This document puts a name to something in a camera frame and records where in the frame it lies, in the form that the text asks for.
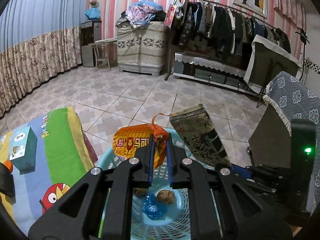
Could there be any cartoon bird printed blanket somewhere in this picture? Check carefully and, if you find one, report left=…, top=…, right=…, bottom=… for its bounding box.
left=0, top=106, right=98, bottom=233

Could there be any blue and floral curtain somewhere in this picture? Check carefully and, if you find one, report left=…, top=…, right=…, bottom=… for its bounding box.
left=0, top=0, right=90, bottom=118

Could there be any dark gold printed packet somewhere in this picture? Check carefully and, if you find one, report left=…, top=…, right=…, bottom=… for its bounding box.
left=169, top=104, right=232, bottom=169

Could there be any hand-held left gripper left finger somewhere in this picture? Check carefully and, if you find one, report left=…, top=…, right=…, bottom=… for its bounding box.
left=27, top=136, right=157, bottom=240

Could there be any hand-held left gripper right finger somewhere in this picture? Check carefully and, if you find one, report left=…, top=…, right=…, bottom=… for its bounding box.
left=165, top=136, right=293, bottom=240

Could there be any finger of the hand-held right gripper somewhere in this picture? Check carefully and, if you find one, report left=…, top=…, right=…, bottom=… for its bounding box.
left=230, top=164, right=278, bottom=195

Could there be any small metal stool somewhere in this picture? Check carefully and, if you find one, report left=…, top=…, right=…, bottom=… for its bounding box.
left=89, top=38, right=118, bottom=71

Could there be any low cabinet with lace cover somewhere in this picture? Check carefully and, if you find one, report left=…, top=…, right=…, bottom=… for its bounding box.
left=173, top=51, right=260, bottom=97

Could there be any white cloth covered furniture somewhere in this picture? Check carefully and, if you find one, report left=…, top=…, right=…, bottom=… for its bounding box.
left=244, top=34, right=303, bottom=108

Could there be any blue cloth bundle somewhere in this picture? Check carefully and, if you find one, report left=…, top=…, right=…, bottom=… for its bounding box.
left=84, top=7, right=101, bottom=21

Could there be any teal tissue box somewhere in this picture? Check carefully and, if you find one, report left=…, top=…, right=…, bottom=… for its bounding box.
left=9, top=126, right=38, bottom=175

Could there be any pink window valance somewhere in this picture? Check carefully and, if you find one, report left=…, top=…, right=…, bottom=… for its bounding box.
left=269, top=0, right=307, bottom=39

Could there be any blue floral covered furniture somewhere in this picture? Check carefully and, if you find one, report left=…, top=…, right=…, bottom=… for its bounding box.
left=262, top=71, right=320, bottom=200

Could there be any blue wrapper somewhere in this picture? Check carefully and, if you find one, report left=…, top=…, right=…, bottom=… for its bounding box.
left=142, top=193, right=165, bottom=221

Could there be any pink hanging bag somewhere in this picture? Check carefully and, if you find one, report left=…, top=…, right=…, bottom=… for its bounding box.
left=164, top=2, right=178, bottom=27

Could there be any cloth covered washing machine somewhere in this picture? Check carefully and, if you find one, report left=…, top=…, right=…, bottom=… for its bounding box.
left=117, top=21, right=168, bottom=77

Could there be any grey cabinet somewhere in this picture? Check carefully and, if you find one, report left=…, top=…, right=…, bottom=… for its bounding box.
left=248, top=102, right=292, bottom=168

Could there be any row of hanging clothes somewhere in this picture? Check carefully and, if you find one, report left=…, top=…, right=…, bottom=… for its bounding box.
left=175, top=0, right=292, bottom=55

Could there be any orange snack packet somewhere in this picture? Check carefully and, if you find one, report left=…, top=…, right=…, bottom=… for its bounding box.
left=113, top=113, right=173, bottom=170

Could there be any grey water dispenser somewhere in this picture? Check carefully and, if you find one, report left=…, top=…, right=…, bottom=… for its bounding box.
left=80, top=20, right=102, bottom=68

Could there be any pile of folded clothes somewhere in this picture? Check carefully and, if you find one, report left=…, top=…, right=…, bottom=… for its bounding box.
left=115, top=0, right=167, bottom=28

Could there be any metal clothes rack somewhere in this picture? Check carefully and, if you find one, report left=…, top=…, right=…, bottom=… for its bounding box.
left=165, top=0, right=278, bottom=80

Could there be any teal plastic mesh basket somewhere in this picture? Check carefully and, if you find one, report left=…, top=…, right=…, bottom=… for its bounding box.
left=96, top=129, right=225, bottom=240

